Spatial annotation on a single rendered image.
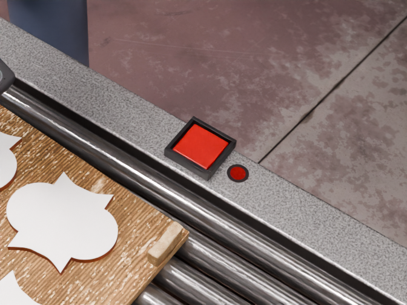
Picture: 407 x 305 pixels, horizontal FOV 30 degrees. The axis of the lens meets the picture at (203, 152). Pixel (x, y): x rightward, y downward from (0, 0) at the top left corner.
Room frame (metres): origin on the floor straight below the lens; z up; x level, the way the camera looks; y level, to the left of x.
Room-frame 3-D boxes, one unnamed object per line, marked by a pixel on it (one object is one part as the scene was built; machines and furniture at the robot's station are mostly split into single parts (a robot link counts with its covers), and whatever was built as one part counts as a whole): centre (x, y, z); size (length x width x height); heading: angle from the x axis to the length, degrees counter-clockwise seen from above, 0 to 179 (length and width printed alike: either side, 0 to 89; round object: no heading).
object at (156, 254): (0.48, 0.03, 0.95); 0.06 x 0.02 x 0.03; 152
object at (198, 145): (0.66, 0.01, 0.92); 0.06 x 0.06 x 0.01; 64
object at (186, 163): (0.66, 0.01, 0.92); 0.08 x 0.08 x 0.02; 64
